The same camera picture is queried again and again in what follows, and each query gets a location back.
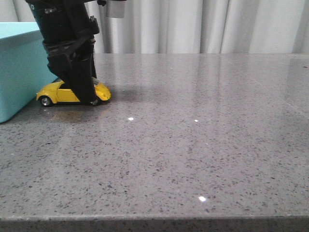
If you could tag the silver cylindrical wrist camera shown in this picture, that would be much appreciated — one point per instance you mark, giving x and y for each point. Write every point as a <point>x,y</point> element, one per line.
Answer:
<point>114,8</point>

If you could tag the white pleated curtain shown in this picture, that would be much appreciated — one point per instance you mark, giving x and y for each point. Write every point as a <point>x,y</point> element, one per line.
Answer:
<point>205,26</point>

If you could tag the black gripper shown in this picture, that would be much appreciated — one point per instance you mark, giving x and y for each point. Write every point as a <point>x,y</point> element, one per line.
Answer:
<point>73,61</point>

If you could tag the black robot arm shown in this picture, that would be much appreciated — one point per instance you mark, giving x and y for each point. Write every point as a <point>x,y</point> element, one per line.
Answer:
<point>68,38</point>

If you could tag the yellow toy beetle car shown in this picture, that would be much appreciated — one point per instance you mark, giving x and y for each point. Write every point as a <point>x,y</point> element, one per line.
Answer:
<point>57,92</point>

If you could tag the light blue plastic box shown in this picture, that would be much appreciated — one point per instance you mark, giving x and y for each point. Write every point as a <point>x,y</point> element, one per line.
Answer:
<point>23,66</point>

